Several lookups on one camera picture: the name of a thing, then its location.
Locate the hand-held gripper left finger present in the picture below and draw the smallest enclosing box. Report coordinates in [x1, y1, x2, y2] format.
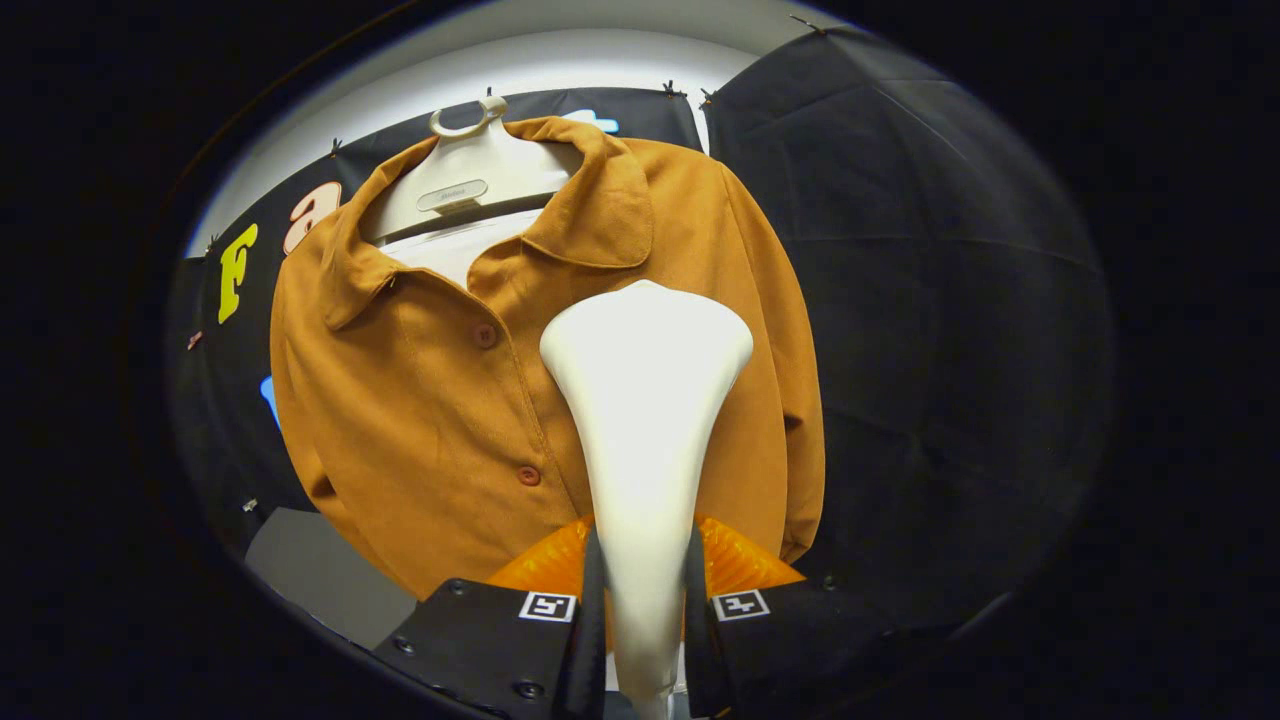
[373, 515, 609, 720]

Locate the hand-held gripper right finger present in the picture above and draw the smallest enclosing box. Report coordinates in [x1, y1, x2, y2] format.
[683, 514, 901, 720]

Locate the orange button shirt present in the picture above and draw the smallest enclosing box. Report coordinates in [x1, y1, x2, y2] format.
[269, 116, 828, 603]

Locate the white garment steamer head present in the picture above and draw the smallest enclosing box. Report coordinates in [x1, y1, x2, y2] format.
[539, 279, 756, 720]

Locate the grey cabinet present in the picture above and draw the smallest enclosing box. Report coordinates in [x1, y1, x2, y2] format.
[244, 506, 419, 653]

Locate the black backdrop cloth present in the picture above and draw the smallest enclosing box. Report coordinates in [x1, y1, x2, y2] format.
[165, 22, 1117, 646]

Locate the white plastic hanger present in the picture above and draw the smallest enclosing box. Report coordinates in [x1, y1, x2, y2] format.
[361, 94, 587, 247]

